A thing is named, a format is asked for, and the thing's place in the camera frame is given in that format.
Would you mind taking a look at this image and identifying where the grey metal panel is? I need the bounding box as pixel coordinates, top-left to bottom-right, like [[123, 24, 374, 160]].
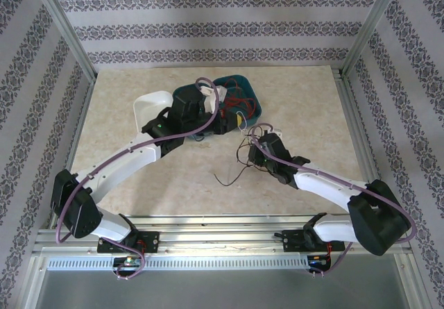
[[20, 253, 434, 309]]

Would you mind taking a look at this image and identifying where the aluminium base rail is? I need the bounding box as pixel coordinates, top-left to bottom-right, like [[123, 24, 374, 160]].
[[33, 213, 413, 258]]

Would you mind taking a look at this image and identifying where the aluminium frame post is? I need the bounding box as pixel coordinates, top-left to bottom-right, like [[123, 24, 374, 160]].
[[341, 0, 409, 77], [33, 0, 97, 83]]

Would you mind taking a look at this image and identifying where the aluminium side rail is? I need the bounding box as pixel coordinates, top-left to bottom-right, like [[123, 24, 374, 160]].
[[48, 76, 98, 228], [331, 67, 396, 228]]

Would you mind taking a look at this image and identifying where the white plastic bin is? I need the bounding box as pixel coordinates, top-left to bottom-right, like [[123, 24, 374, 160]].
[[133, 91, 173, 135]]

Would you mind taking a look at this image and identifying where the slotted grey cable duct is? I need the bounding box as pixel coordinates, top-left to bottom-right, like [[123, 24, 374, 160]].
[[46, 256, 309, 272]]

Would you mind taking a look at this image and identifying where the black cable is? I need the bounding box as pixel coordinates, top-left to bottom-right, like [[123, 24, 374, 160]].
[[239, 128, 266, 167], [235, 124, 268, 169], [213, 133, 264, 187]]

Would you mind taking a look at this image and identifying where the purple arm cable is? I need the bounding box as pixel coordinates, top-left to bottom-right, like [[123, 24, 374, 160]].
[[55, 76, 223, 281], [250, 124, 417, 278]]

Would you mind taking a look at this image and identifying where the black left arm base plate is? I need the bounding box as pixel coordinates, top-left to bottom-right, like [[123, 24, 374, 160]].
[[96, 230, 161, 254]]

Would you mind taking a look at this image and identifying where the teal plastic bin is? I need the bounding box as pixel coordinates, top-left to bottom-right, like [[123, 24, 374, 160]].
[[172, 83, 223, 142], [211, 74, 263, 124]]

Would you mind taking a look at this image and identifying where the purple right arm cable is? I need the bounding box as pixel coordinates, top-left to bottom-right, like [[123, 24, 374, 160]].
[[250, 124, 417, 278]]

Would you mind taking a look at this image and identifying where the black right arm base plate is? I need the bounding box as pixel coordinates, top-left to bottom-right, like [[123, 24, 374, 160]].
[[282, 228, 345, 253]]

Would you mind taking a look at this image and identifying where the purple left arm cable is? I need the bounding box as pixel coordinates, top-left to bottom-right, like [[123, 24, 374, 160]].
[[55, 76, 223, 281]]

